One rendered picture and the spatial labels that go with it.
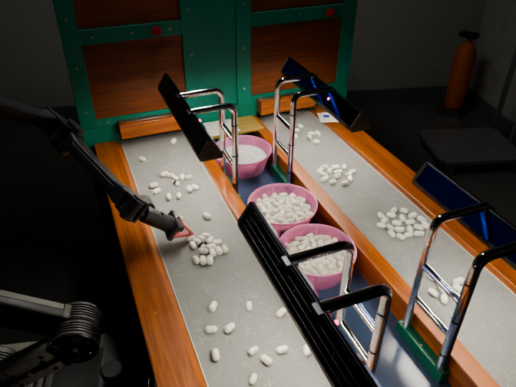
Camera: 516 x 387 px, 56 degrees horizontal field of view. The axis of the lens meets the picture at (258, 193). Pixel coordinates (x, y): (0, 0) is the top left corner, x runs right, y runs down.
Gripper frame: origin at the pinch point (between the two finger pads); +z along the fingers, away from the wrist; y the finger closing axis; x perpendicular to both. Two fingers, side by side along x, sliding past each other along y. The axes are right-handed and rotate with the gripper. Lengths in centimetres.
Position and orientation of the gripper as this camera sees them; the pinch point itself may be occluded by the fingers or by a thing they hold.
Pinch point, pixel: (190, 233)
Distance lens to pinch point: 173.8
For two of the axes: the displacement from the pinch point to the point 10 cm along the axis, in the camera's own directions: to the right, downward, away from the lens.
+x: -6.1, 7.6, 2.3
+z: 7.0, 3.8, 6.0
